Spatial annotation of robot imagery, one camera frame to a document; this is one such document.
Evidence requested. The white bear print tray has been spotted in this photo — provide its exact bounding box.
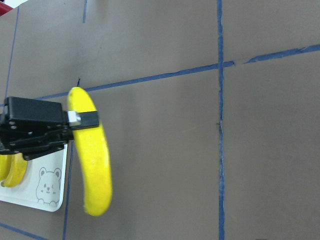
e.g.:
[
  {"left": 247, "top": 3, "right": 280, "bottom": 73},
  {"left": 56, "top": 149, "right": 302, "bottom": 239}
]
[{"left": 0, "top": 144, "right": 68, "bottom": 212}]

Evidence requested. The curved yellow banana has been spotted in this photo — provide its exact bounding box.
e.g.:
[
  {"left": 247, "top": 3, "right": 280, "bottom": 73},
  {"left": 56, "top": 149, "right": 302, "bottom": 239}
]
[{"left": 67, "top": 87, "right": 113, "bottom": 217}]

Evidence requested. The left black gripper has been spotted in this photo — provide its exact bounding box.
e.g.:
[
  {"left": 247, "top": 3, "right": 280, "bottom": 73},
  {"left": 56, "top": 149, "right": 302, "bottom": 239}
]
[{"left": 0, "top": 96, "right": 100, "bottom": 160}]

